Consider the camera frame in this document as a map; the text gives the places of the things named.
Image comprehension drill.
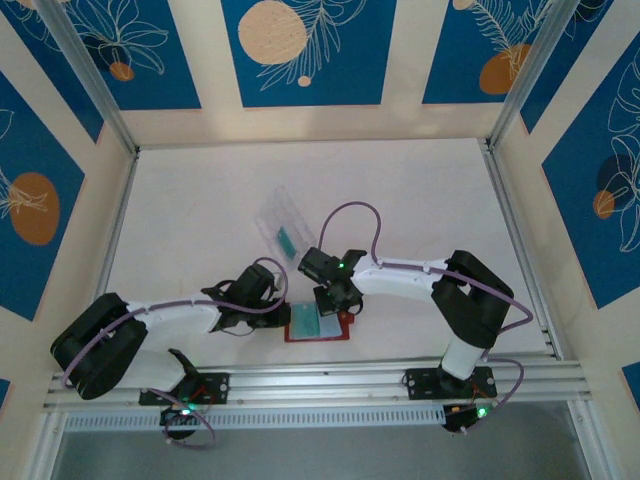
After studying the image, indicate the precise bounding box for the white slotted cable duct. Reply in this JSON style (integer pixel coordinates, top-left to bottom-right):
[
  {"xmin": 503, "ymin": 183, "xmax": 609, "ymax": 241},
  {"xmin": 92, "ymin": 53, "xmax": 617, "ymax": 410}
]
[{"xmin": 64, "ymin": 405, "xmax": 446, "ymax": 432}]

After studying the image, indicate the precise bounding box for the clear plastic slotted card box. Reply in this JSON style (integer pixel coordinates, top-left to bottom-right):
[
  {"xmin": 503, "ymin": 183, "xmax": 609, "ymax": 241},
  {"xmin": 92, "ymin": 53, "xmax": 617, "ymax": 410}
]
[{"xmin": 253, "ymin": 185, "xmax": 317, "ymax": 261}]

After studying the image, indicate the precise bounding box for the aluminium side frame rail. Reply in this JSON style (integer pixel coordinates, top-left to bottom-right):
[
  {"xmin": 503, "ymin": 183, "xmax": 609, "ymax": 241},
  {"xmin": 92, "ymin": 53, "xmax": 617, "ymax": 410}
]
[
  {"xmin": 480, "ymin": 142, "xmax": 564, "ymax": 360},
  {"xmin": 69, "ymin": 149, "xmax": 141, "ymax": 374}
]

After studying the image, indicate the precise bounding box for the black controller board green light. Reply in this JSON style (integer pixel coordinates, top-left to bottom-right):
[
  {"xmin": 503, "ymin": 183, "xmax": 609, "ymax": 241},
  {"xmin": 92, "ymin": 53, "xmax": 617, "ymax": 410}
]
[
  {"xmin": 442, "ymin": 402, "xmax": 494, "ymax": 435},
  {"xmin": 159, "ymin": 404, "xmax": 201, "ymax": 430}
]

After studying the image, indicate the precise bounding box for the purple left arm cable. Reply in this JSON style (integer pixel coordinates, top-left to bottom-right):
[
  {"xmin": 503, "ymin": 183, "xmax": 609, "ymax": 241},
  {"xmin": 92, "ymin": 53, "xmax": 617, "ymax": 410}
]
[{"xmin": 60, "ymin": 257, "xmax": 290, "ymax": 450}]

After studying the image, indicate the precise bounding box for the teal credit card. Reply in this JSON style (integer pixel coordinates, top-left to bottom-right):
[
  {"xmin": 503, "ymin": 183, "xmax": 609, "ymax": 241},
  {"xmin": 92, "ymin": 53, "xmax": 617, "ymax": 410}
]
[
  {"xmin": 291, "ymin": 302, "xmax": 321, "ymax": 339},
  {"xmin": 274, "ymin": 227, "xmax": 300, "ymax": 260}
]

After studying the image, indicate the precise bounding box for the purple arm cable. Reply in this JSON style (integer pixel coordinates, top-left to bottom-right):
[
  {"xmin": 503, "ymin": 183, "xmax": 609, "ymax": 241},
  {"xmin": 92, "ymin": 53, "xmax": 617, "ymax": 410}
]
[
  {"xmin": 317, "ymin": 200, "xmax": 534, "ymax": 436},
  {"xmin": 60, "ymin": 257, "xmax": 290, "ymax": 450}
]

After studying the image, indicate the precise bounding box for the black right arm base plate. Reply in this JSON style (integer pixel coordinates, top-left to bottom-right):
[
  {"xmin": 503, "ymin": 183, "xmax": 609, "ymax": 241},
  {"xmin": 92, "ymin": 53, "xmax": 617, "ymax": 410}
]
[{"xmin": 402, "ymin": 367, "xmax": 499, "ymax": 401}]

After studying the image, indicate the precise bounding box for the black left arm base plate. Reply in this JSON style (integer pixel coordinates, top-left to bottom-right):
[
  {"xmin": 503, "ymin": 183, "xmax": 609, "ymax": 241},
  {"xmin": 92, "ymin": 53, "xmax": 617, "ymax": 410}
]
[{"xmin": 138, "ymin": 372, "xmax": 231, "ymax": 407}]

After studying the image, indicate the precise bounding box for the aluminium front frame rail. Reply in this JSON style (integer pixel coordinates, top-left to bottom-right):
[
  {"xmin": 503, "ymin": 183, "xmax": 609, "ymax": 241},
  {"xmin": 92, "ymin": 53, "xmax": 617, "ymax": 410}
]
[{"xmin": 42, "ymin": 357, "xmax": 586, "ymax": 414}]

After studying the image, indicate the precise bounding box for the aluminium frame post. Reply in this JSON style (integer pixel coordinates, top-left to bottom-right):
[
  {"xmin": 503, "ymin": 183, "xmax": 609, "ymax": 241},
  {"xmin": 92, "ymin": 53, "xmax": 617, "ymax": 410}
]
[
  {"xmin": 487, "ymin": 0, "xmax": 581, "ymax": 151},
  {"xmin": 35, "ymin": 0, "xmax": 141, "ymax": 156}
]

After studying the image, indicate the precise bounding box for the red leather card holder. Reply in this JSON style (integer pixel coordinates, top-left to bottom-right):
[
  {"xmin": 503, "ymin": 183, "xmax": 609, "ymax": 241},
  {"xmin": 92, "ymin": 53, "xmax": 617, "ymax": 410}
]
[{"xmin": 283, "ymin": 302, "xmax": 355, "ymax": 344}]

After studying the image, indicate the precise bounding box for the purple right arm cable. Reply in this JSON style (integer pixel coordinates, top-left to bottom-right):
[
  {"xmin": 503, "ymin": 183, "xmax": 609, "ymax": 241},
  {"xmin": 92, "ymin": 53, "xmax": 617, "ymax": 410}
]
[{"xmin": 317, "ymin": 200, "xmax": 534, "ymax": 436}]

